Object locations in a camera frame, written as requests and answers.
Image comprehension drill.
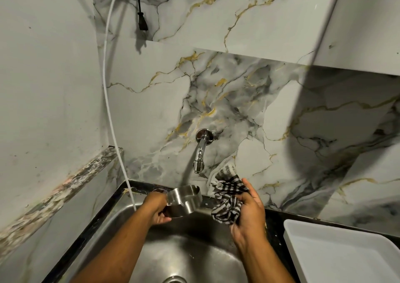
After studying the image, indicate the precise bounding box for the black power cord plug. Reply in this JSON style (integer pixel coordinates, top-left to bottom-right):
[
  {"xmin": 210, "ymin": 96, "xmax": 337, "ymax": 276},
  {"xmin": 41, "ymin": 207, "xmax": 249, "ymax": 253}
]
[{"xmin": 137, "ymin": 0, "xmax": 149, "ymax": 32}]

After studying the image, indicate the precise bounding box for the stainless steel sink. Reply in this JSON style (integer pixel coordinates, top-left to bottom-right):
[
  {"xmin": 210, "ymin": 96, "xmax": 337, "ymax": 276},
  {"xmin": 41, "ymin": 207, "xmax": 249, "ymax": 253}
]
[{"xmin": 64, "ymin": 195, "xmax": 250, "ymax": 283}]

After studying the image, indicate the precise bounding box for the person's right hand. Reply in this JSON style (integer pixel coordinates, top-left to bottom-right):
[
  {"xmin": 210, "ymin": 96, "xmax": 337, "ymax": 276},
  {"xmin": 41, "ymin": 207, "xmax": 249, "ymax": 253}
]
[{"xmin": 231, "ymin": 178, "xmax": 266, "ymax": 251}]

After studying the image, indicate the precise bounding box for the person's left hand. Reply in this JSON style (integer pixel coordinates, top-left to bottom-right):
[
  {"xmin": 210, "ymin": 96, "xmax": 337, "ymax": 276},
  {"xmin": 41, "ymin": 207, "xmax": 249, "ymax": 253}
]
[{"xmin": 140, "ymin": 191, "xmax": 173, "ymax": 228}]

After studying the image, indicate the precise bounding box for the stainless steel cup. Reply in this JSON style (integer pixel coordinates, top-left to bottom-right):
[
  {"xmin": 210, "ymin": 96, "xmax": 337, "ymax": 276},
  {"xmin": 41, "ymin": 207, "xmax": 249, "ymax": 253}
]
[{"xmin": 162, "ymin": 185, "xmax": 201, "ymax": 219}]

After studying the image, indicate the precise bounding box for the white cable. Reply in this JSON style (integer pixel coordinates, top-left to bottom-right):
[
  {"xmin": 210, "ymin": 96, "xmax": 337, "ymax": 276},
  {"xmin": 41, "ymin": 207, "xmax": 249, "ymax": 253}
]
[{"xmin": 102, "ymin": 0, "xmax": 137, "ymax": 212}]

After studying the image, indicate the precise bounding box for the person's right forearm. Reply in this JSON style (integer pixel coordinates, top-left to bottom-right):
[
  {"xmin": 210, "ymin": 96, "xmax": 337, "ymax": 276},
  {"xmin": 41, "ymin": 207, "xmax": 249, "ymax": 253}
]
[{"xmin": 240, "ymin": 230, "xmax": 296, "ymax": 283}]

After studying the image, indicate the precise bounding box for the chrome wall tap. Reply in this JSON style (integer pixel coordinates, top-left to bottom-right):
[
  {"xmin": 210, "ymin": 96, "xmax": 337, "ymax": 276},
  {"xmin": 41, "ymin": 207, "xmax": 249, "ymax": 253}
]
[{"xmin": 193, "ymin": 128, "xmax": 214, "ymax": 174}]

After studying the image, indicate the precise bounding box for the black white checkered cloth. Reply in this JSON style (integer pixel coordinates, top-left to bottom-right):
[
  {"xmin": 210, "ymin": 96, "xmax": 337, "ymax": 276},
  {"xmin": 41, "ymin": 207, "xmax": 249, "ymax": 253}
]
[{"xmin": 207, "ymin": 163, "xmax": 250, "ymax": 225}]

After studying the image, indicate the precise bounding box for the white plastic tray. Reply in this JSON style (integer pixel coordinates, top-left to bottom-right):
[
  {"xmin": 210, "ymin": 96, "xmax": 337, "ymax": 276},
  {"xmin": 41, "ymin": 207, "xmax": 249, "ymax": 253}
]
[{"xmin": 283, "ymin": 219, "xmax": 400, "ymax": 283}]

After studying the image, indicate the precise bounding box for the person's left forearm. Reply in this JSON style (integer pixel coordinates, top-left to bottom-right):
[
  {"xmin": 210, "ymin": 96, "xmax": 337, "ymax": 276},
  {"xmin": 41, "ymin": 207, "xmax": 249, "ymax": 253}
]
[{"xmin": 70, "ymin": 209, "xmax": 150, "ymax": 283}]

